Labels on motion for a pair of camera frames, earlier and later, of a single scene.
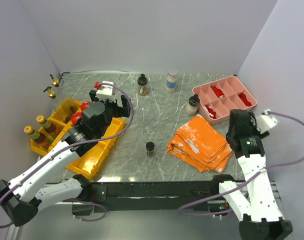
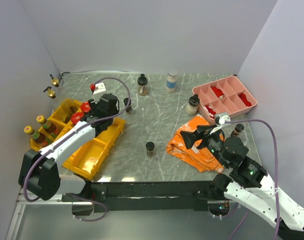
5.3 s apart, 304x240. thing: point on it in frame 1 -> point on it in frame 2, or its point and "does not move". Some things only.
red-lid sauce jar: (75, 117) does not move
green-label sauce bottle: (39, 138) does not move
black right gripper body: (253, 129) -> (212, 142)
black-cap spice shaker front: (150, 146) does not move
